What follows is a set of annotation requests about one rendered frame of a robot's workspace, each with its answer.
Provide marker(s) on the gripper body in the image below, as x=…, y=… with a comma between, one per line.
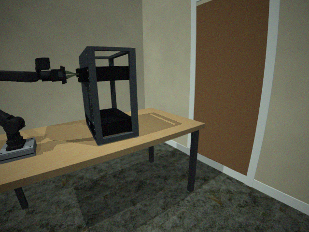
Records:
x=62, y=69

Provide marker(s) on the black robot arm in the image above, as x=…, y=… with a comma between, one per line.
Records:
x=12, y=124

